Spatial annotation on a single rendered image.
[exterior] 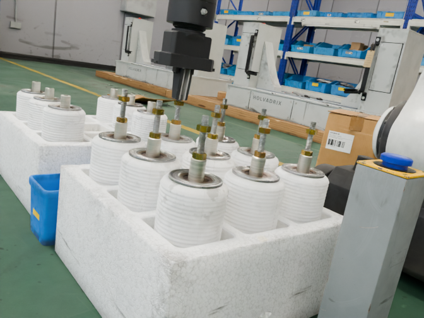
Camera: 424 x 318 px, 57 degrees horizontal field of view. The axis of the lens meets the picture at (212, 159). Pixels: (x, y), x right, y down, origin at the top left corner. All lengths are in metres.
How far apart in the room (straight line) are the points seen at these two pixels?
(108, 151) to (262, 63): 2.88
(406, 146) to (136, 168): 0.48
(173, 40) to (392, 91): 2.12
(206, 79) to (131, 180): 3.48
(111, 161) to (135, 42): 4.52
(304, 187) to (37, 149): 0.58
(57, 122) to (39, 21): 6.08
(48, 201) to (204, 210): 0.41
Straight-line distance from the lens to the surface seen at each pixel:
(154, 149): 0.62
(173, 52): 0.74
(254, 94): 3.29
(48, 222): 0.85
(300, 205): 0.68
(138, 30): 5.19
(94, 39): 7.34
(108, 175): 0.71
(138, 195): 0.61
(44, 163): 0.94
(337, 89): 5.96
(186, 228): 0.52
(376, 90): 2.76
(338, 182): 0.99
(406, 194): 0.54
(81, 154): 0.96
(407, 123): 0.79
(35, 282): 0.77
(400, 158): 0.56
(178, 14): 0.74
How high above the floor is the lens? 0.41
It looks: 13 degrees down
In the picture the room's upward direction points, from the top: 9 degrees clockwise
